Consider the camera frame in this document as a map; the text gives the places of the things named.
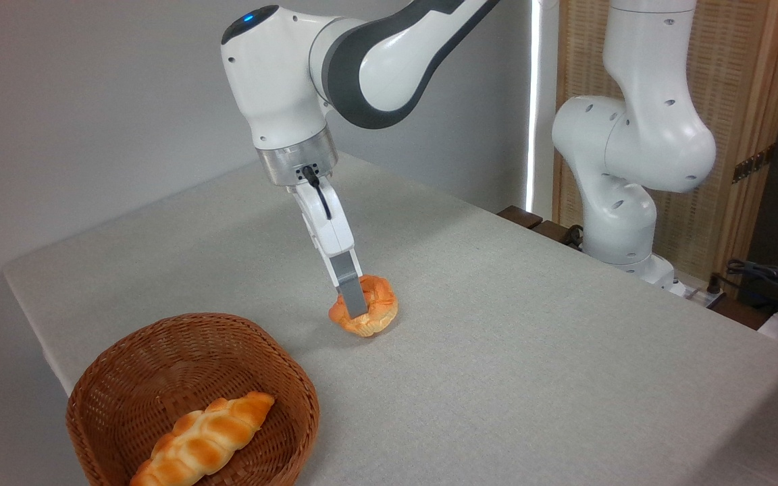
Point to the brown wicker basket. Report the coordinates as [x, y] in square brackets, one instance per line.
[112, 405]

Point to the metal screen hinge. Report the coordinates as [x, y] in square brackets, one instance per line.
[754, 164]

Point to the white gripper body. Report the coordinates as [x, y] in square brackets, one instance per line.
[328, 229]

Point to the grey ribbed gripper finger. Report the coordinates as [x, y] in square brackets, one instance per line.
[350, 287]

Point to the white power strip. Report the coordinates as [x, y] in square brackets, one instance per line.
[696, 295]

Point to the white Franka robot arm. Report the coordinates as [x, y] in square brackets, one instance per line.
[274, 88]

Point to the grey tablecloth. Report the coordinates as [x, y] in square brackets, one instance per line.
[531, 351]

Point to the long braided bread loaf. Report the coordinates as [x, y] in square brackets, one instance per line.
[206, 439]

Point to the round golden bread roll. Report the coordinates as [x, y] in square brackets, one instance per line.
[381, 305]

